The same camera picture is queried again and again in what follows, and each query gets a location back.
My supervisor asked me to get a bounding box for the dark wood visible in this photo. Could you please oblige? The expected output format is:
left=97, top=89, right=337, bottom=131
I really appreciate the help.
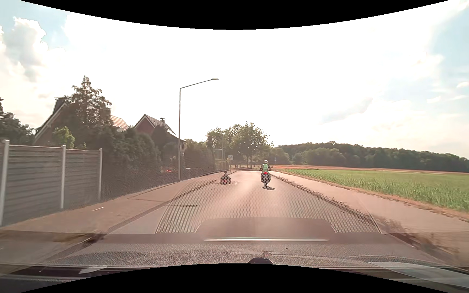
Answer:
left=273, top=141, right=469, bottom=175

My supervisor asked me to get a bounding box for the group of roadside trees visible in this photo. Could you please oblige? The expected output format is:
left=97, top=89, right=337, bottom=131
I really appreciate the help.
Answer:
left=205, top=121, right=291, bottom=169

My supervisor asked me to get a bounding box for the grey asphalt road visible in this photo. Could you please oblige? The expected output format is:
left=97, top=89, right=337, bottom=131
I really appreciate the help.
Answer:
left=109, top=170, right=382, bottom=235

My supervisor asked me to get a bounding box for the brick house with dark roof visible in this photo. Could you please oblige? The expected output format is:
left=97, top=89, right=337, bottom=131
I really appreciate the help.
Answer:
left=133, top=113, right=187, bottom=152

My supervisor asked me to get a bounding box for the green crop field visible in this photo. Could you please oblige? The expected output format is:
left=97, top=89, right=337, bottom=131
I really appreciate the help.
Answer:
left=284, top=168, right=469, bottom=219

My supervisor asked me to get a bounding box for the tall tree by house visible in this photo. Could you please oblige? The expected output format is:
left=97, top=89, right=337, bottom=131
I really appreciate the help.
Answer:
left=54, top=76, right=115, bottom=150

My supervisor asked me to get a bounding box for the tall grey lamp post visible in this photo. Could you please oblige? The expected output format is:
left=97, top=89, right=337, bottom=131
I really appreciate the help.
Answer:
left=177, top=78, right=220, bottom=181

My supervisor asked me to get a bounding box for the reddish paved pavement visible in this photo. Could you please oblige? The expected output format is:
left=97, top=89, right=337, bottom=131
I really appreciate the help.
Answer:
left=0, top=170, right=235, bottom=265

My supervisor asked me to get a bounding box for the car's own bonnet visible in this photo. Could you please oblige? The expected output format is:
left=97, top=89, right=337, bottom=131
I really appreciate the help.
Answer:
left=0, top=217, right=469, bottom=292

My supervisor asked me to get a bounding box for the grey slatted fence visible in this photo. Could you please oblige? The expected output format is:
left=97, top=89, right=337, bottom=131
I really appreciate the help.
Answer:
left=0, top=139, right=103, bottom=229

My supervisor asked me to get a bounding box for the reddish paved cycle path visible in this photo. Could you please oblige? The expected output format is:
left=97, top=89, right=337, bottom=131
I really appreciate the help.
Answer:
left=270, top=170, right=469, bottom=269

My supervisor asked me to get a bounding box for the brick house with tiled roof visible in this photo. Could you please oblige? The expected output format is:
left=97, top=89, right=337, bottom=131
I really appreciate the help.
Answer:
left=33, top=97, right=129, bottom=147

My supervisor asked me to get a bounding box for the brown bare field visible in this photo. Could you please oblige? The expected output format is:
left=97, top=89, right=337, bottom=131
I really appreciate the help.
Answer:
left=271, top=164, right=469, bottom=177

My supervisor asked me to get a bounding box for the dark hedge with mesh fence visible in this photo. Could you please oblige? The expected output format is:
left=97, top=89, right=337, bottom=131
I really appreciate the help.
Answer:
left=96, top=126, right=230, bottom=201

